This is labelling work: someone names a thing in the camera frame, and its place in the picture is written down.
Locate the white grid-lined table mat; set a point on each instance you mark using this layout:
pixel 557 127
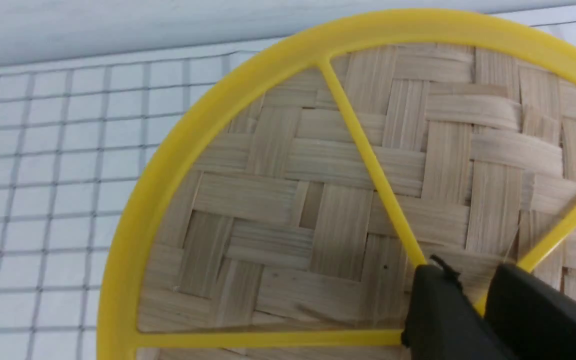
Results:
pixel 74 142

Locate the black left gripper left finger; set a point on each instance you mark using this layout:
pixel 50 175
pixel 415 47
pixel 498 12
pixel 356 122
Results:
pixel 442 324

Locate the yellow rimmed woven steamer lid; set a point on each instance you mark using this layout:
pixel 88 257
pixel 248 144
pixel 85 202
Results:
pixel 284 216

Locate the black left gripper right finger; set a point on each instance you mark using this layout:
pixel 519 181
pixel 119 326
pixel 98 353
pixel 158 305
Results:
pixel 530 317

